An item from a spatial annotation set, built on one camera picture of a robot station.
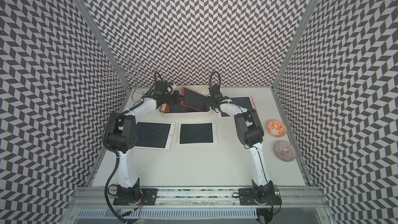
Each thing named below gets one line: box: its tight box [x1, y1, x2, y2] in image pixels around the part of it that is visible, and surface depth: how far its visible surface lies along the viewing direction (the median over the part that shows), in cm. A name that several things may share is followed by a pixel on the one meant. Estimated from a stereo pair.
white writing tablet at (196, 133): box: [176, 121, 219, 145], surface depth 97 cm
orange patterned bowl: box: [266, 119, 287, 138], surface depth 95 cm
